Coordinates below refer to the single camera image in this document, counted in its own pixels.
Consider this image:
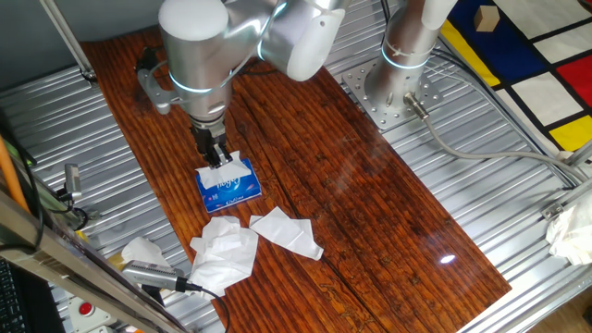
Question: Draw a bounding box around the blue tissue pack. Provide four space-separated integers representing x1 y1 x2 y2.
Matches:
194 158 263 215

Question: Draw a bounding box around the shiny metal frame bar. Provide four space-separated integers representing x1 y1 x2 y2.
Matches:
0 182 189 333

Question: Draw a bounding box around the colourful block pattern mat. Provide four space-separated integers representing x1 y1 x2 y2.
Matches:
438 0 592 154

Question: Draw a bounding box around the aluminium corner bracket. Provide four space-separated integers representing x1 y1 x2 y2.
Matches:
540 202 566 222

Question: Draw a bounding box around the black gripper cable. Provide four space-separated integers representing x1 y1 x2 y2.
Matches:
228 57 281 79

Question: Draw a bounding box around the small wooden cube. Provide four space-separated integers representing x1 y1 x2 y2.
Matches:
473 5 501 33

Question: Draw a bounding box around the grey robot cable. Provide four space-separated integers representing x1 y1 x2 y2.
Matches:
403 91 588 184

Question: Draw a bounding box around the grey box small red button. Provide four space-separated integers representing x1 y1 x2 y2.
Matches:
66 294 117 332

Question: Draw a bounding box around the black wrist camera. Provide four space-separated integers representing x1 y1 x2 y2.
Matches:
135 45 160 74

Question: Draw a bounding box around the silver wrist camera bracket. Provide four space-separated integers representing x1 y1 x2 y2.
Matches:
136 67 180 116

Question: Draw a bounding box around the black camera cable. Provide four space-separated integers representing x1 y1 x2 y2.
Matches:
175 277 231 333
55 189 90 231

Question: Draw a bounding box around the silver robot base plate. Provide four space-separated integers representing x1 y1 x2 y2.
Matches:
340 57 444 132

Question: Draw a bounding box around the white tissue sheet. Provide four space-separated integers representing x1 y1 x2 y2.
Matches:
120 236 171 268

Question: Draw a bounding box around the yellow tissue box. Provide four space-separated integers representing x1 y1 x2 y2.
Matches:
108 251 140 274

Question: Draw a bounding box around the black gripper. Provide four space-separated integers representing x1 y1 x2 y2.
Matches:
190 123 234 168

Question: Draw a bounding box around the black keyboard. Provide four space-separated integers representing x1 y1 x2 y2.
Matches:
0 258 29 333

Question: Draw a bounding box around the orange tube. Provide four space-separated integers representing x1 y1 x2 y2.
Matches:
0 136 31 215

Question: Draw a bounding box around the crumpled white cloth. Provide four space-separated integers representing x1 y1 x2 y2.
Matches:
545 196 592 267

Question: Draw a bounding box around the metal stand pole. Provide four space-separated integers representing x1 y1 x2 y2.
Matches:
39 0 99 85

